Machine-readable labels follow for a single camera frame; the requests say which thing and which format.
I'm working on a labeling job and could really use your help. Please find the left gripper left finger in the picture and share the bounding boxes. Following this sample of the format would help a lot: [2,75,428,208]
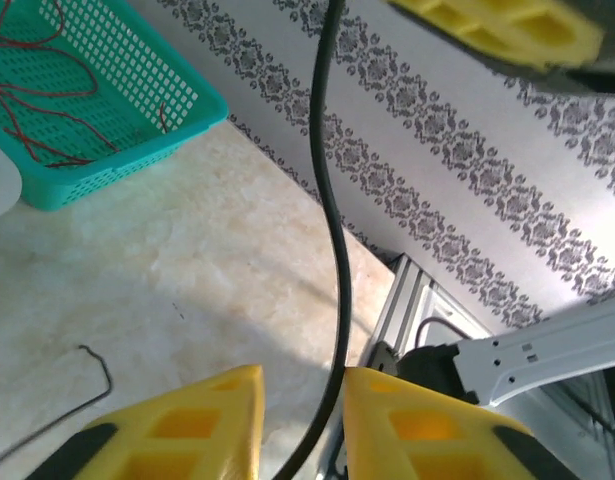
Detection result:
[24,363,266,480]

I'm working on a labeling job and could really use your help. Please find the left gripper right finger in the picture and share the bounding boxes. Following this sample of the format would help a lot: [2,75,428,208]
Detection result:
[341,367,583,480]

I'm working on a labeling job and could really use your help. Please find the black cable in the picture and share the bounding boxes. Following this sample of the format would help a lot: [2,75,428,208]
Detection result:
[0,344,113,469]
[271,0,353,480]

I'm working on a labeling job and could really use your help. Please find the teal plastic basket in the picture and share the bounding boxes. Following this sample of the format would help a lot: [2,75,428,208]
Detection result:
[0,0,231,212]

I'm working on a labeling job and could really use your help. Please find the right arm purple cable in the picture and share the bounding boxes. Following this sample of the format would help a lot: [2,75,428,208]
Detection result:
[414,316,468,351]

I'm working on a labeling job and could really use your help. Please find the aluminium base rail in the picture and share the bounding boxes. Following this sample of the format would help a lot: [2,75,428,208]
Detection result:
[364,252,493,371]

